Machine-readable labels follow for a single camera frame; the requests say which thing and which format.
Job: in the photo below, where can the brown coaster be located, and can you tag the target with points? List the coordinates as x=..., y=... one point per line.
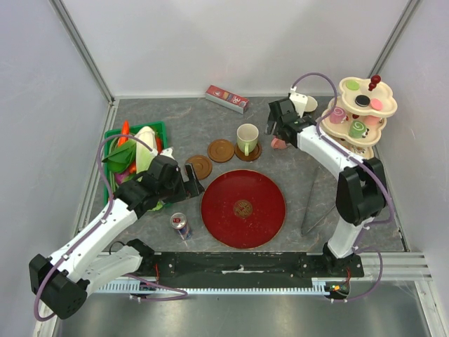
x=202, y=166
x=254, y=155
x=220, y=150

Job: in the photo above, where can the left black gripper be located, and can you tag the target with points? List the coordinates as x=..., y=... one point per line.
x=191, y=187

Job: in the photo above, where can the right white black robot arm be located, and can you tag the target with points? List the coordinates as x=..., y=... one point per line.
x=361, y=189

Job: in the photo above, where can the cream three tier stand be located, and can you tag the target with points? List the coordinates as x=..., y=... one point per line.
x=373, y=87

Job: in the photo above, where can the green mug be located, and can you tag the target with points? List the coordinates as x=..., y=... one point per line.
x=247, y=138

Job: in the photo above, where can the black sandwich cookie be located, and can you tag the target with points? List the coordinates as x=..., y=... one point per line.
x=362, y=100

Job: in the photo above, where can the dark red round tray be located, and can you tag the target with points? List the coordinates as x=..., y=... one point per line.
x=243, y=209

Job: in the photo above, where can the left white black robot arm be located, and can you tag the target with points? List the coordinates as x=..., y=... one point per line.
x=64, y=280

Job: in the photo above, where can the green swirl cake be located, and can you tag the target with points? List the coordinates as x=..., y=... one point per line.
x=358, y=129

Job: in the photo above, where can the toy napa cabbage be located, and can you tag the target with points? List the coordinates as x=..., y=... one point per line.
x=125, y=162

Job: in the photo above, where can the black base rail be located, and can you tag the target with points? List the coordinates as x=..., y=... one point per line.
x=176, y=264

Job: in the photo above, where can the red snack box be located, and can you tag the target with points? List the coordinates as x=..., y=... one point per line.
x=227, y=99

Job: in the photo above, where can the metal tongs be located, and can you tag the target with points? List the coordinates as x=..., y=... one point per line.
x=321, y=200

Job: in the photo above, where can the pink macaron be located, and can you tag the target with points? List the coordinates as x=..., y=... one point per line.
x=376, y=104

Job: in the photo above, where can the pink mug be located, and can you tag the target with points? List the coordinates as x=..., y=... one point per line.
x=278, y=144

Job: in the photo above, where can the toy orange carrot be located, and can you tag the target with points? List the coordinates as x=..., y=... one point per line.
x=125, y=130

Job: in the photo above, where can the energy drink can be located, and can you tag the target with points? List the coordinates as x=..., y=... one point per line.
x=180, y=224

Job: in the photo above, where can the pink swirl cake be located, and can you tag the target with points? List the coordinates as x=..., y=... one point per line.
x=371, y=120
x=338, y=116

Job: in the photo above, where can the black mug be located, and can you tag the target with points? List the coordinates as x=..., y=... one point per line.
x=311, y=105

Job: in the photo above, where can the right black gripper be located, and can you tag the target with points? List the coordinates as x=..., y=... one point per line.
x=270, y=126

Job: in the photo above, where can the green macaron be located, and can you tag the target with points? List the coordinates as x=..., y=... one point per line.
x=352, y=85

